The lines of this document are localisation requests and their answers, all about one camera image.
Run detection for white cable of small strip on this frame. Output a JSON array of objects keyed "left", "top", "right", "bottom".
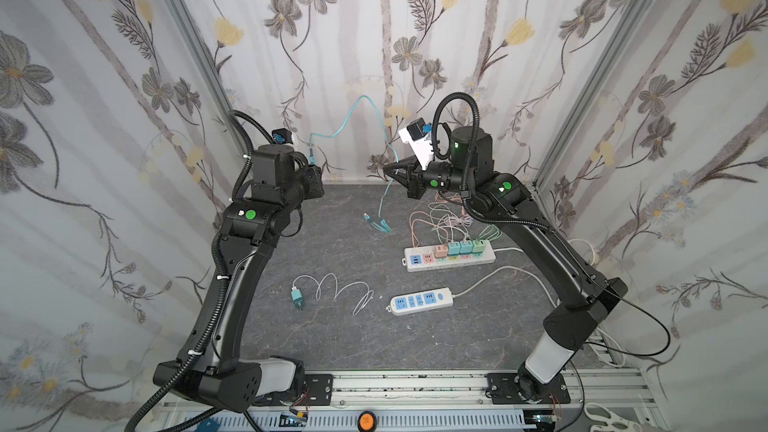
[{"left": 451, "top": 265, "right": 559, "bottom": 307}]

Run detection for white short USB cable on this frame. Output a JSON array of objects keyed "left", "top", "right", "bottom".
[{"left": 292, "top": 272, "right": 376, "bottom": 317}]

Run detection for orange emergency button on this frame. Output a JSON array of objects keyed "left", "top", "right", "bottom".
[{"left": 357, "top": 411, "right": 377, "bottom": 432}]

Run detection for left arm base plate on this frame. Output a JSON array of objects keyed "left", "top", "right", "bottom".
[{"left": 252, "top": 373, "right": 334, "bottom": 408}]

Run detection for white scissors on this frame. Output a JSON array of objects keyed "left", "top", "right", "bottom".
[{"left": 584, "top": 402, "right": 642, "bottom": 432}]

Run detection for green multi-head charging cable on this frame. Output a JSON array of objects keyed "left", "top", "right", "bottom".
[{"left": 461, "top": 211, "right": 505, "bottom": 244}]

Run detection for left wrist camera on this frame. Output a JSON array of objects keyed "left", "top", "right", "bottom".
[{"left": 271, "top": 128, "right": 294, "bottom": 144}]

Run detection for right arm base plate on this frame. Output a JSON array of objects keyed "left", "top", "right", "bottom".
[{"left": 486, "top": 372, "right": 571, "bottom": 405}]

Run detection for aluminium rail frame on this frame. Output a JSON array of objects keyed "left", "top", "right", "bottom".
[{"left": 149, "top": 368, "right": 670, "bottom": 432}]

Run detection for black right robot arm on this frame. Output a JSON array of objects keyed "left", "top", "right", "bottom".
[{"left": 384, "top": 121, "right": 628, "bottom": 389}]

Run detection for white cable of long strip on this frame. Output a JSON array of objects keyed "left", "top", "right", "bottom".
[{"left": 491, "top": 238, "right": 628, "bottom": 367}]

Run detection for white power strip blue outlets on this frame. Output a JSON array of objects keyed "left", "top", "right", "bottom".
[{"left": 386, "top": 288, "right": 454, "bottom": 316}]

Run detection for white six-outlet colourful power strip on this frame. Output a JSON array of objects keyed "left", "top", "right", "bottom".
[{"left": 402, "top": 240, "right": 496, "bottom": 273}]

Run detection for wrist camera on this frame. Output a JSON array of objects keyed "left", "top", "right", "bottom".
[
  {"left": 271, "top": 128, "right": 294, "bottom": 144},
  {"left": 398, "top": 118, "right": 434, "bottom": 170}
]

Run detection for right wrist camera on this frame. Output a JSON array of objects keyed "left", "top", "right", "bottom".
[{"left": 398, "top": 118, "right": 434, "bottom": 170}]

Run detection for pink charger plug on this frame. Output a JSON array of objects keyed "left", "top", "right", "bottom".
[{"left": 434, "top": 245, "right": 449, "bottom": 258}]

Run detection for pink multi-head cable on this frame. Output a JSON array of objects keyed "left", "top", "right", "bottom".
[{"left": 407, "top": 191, "right": 469, "bottom": 247}]

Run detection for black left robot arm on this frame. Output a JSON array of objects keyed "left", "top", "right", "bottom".
[{"left": 126, "top": 144, "right": 324, "bottom": 431}]

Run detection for teal multi-head cable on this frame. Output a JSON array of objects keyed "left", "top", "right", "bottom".
[{"left": 307, "top": 94, "right": 402, "bottom": 235}]

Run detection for teal charger plug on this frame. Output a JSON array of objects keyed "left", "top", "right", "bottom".
[
  {"left": 460, "top": 241, "right": 474, "bottom": 255},
  {"left": 291, "top": 287, "right": 305, "bottom": 310},
  {"left": 447, "top": 242, "right": 461, "bottom": 256}
]

